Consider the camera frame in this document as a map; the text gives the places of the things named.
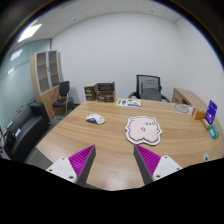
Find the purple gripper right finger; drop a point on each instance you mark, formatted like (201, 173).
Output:
(152, 166)

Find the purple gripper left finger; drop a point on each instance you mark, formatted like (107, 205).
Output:
(75, 168)

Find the white computer mouse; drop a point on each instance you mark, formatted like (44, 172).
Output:
(95, 118)

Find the black leather sofa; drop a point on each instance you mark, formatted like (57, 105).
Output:
(26, 130)

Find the round white patterned plate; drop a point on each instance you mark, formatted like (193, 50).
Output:
(183, 108)

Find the orange wooden block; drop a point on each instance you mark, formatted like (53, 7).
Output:
(198, 114)

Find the white green sticker sheet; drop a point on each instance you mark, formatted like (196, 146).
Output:
(128, 102)

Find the green small box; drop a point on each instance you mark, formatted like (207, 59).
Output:
(213, 131)

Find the black visitor chair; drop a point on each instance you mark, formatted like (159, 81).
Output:
(63, 97)

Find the wooden side cabinet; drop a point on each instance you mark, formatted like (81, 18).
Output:
(182, 96)

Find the small brown cardboard box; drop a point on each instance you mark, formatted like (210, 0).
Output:
(90, 92)

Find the grey mesh office chair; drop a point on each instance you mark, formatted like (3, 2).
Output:
(148, 87)

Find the large dark cardboard box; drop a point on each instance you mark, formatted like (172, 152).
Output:
(105, 91)

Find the wooden glass-door bookcase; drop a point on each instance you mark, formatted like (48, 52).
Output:
(46, 77)

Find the ceiling light panel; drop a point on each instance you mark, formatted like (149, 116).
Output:
(29, 32)

